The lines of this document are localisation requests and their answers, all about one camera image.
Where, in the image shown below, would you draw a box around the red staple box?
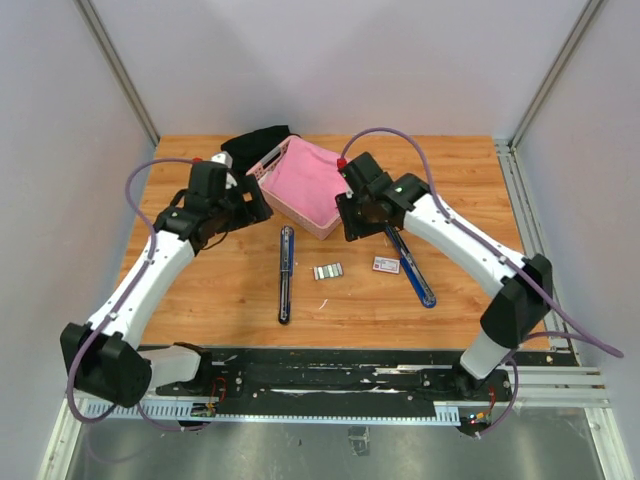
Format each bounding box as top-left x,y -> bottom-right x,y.
372,256 -> 401,274

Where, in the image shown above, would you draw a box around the silver staple strips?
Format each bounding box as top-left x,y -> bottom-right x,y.
313,262 -> 344,281

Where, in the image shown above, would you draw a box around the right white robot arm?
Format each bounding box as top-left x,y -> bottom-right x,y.
336,153 -> 553,400

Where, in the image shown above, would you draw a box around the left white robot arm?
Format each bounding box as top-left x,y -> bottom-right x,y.
60,154 -> 273,407

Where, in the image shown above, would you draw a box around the pink plastic basket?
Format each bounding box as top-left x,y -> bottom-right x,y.
248,135 -> 347,240

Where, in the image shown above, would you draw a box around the black folded cloth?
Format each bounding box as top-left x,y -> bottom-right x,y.
220,125 -> 293,175

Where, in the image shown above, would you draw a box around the pink folded cloth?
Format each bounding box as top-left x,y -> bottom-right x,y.
262,136 -> 347,226

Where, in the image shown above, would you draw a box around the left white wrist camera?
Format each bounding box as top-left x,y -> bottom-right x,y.
192,151 -> 237,190

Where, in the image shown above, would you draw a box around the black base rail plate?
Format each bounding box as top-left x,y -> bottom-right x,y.
153,347 -> 512,421

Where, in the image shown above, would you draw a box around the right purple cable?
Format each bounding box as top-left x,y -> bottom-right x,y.
339,127 -> 625,436

